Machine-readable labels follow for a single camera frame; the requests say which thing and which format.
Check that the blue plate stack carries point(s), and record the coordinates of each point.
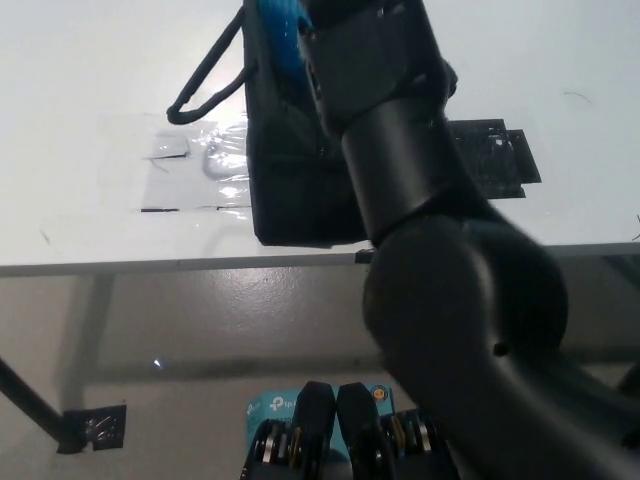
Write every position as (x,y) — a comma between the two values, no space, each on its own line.
(285,45)

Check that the black fabric tote bag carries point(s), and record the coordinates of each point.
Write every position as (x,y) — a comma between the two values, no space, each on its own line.
(290,200)

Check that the small black tape strip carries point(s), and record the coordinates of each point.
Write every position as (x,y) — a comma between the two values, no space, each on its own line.
(362,256)

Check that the clear tape sheet patch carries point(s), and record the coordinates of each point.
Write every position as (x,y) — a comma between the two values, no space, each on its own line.
(200,185)

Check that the teal tp-link box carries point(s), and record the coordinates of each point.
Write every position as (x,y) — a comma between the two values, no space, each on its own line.
(270,405)

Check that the black tape square marker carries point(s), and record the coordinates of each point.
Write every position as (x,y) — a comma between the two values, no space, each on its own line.
(495,160)

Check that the black floor tape patch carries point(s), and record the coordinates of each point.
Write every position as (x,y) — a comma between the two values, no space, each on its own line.
(102,425)

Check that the black table leg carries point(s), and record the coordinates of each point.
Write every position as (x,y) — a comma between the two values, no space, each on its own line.
(30,395)

